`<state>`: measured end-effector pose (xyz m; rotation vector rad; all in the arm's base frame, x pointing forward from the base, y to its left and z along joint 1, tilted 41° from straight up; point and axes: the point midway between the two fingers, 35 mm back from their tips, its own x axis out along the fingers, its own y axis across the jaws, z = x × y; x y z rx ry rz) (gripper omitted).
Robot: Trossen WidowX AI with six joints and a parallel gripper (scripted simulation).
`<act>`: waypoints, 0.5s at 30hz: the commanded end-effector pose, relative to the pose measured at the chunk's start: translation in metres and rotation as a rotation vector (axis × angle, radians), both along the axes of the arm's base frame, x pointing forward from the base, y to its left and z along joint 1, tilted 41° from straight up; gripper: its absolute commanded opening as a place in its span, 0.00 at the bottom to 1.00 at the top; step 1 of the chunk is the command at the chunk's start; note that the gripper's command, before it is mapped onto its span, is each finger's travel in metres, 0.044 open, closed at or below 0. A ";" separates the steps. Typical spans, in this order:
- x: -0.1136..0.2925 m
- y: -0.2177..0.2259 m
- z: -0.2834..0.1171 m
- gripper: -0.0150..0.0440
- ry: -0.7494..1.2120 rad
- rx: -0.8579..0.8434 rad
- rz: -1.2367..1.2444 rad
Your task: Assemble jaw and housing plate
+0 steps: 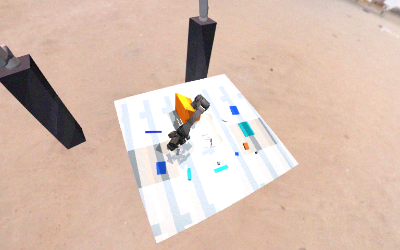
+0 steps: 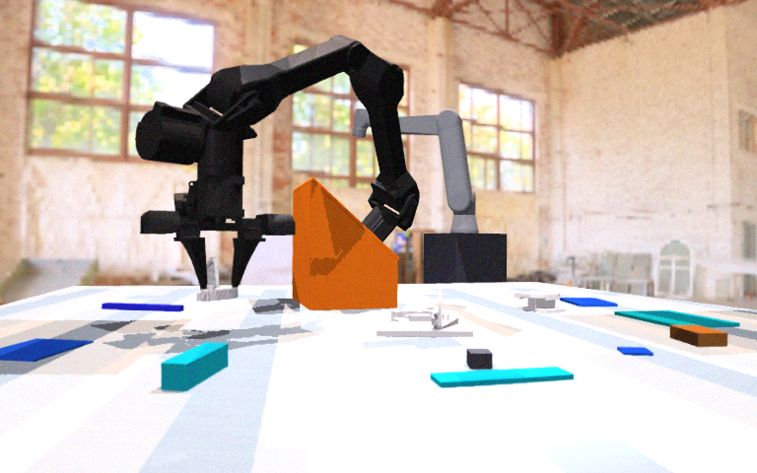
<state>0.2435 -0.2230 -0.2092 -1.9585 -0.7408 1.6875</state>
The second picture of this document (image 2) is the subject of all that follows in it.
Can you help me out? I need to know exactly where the teal rectangular block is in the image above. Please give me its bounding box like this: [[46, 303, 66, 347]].
[[161, 342, 228, 391]]

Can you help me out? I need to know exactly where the dark blue flat bar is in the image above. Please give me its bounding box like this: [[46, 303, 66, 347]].
[[102, 303, 184, 312]]

